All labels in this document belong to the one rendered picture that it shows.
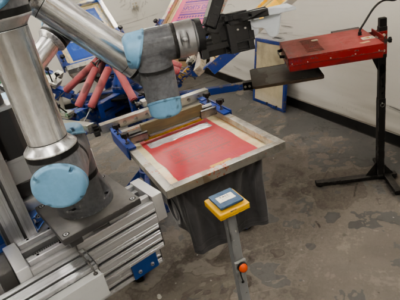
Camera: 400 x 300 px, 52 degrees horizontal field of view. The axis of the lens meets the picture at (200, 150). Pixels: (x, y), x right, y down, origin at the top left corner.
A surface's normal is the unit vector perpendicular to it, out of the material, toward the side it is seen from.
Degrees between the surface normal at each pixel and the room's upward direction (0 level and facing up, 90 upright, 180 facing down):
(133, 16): 90
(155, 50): 90
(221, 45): 82
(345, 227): 0
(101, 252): 90
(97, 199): 72
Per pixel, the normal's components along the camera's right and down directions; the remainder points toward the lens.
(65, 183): 0.23, 0.52
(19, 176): 0.61, 0.26
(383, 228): -0.18, -0.88
